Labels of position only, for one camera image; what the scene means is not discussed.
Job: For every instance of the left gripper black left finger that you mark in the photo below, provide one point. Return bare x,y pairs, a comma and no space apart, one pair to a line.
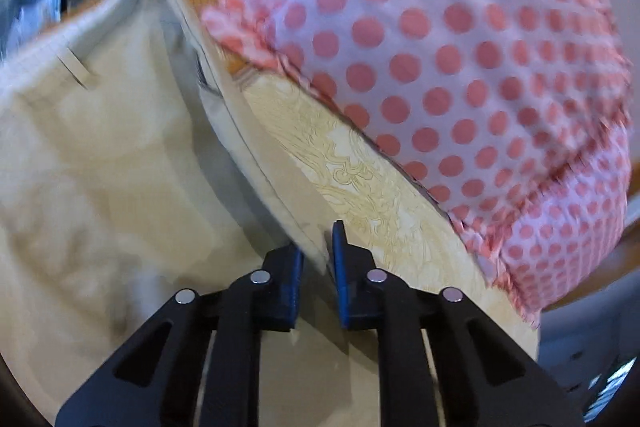
281,302

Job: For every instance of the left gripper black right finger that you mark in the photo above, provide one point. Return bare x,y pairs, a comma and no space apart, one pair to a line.
356,305

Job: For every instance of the beige khaki pants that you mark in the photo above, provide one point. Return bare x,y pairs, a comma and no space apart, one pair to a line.
65,299

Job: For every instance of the cream orange patterned bedsheet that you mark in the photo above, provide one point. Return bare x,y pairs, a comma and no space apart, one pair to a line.
380,206

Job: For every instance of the upper pink polka dot pillow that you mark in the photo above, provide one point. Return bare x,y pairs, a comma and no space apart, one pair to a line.
511,114

